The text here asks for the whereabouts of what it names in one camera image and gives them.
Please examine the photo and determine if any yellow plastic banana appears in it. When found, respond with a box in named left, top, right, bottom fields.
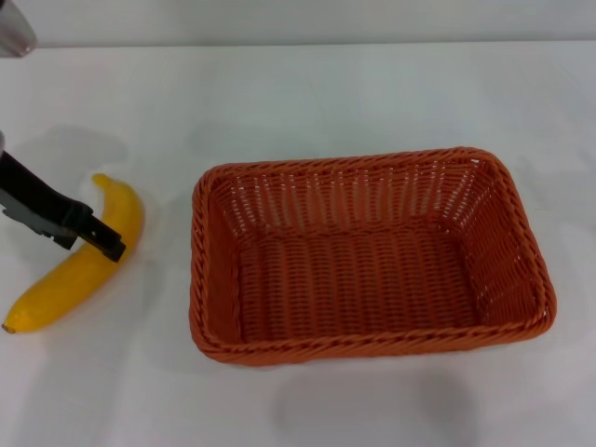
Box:
left=1, top=172, right=146, bottom=335

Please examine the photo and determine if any orange woven plastic basket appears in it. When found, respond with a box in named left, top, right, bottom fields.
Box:
left=187, top=145, right=558, bottom=370

